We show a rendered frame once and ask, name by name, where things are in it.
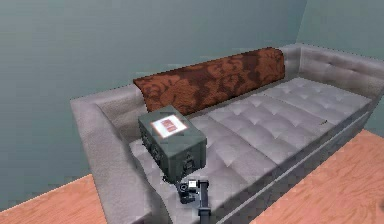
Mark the dark green box white label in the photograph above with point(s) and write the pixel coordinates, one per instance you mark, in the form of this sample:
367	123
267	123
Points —
180	146

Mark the grey tufted sofa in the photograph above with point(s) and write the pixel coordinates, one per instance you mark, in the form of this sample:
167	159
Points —
266	123

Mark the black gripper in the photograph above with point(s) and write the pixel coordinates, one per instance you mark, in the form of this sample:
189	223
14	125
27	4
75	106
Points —
185	195

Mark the brown patterned long cushion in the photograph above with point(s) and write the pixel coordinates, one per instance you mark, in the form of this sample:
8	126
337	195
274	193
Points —
213	83

